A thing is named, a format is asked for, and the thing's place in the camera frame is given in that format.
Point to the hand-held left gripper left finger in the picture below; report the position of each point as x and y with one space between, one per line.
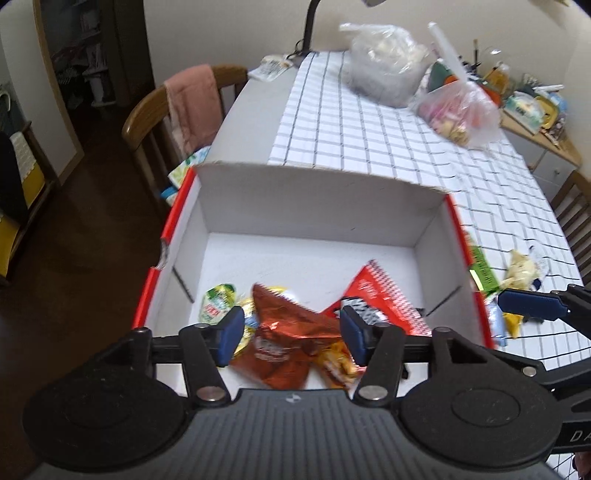
233 332

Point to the cream white snack packet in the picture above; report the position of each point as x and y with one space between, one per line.
519 267

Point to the wooden chair with towel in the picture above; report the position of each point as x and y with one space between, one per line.
138 124

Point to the orange green container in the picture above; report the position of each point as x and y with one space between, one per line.
438 74

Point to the orange filled clear bag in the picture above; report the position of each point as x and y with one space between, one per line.
498 78

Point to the white cabinet with wooden top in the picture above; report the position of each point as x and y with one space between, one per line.
549 170

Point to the green white patterned packet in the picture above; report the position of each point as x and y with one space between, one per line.
184 168

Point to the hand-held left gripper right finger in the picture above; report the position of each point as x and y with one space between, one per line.
353 332

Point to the small white labelled packet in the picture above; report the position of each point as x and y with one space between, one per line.
270 68

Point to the brown orange chip bag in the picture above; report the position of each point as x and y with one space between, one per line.
286 337

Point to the yellow container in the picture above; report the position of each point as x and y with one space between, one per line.
551 115

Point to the pink towel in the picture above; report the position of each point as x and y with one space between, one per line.
191 106

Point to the light green tissue box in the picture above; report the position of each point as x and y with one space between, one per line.
521 108

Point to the grey desk lamp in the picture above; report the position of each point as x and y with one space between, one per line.
310 27

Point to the pink clear plastic bag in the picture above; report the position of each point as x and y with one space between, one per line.
457 115

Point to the dark slatted wooden chair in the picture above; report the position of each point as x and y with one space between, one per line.
572 207

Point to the paintbrush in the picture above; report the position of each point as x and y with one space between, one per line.
475 53

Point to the small green snack packet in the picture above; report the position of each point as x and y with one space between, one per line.
214 302

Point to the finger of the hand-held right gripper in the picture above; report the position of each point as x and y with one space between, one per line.
521 362
531 302

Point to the grey plastic bag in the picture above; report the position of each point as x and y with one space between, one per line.
383 64

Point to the red white cardboard box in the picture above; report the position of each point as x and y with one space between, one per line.
300 203

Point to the checked white tablecloth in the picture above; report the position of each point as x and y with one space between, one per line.
369 134

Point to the blue snack packet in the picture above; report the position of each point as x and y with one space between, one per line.
495 323

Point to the gold yellow snack packet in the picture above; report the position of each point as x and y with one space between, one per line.
512 325

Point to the red snack bag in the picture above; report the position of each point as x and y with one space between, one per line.
383 295

